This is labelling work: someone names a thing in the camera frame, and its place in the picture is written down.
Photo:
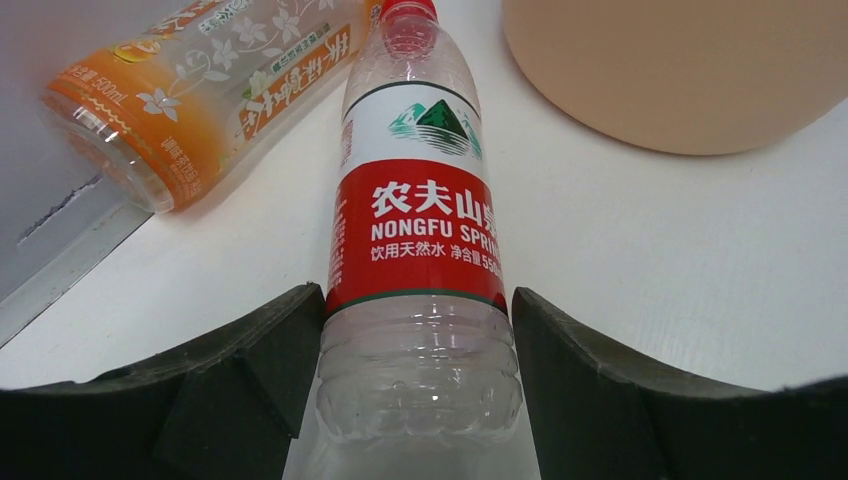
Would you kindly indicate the orange drink bottle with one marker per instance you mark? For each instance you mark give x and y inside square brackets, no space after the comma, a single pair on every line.
[167,113]

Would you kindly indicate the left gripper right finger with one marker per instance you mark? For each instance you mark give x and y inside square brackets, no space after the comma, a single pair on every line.
[599,409]

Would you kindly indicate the red green label bottle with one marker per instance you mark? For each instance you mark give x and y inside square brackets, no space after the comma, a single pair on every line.
[418,376]

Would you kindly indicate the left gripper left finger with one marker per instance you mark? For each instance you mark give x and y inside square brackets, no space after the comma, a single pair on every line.
[225,405]

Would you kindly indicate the aluminium frame rail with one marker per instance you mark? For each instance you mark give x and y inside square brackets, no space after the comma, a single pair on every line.
[50,283]

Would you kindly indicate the orange plastic bin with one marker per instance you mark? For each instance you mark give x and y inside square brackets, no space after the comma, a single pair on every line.
[685,77]

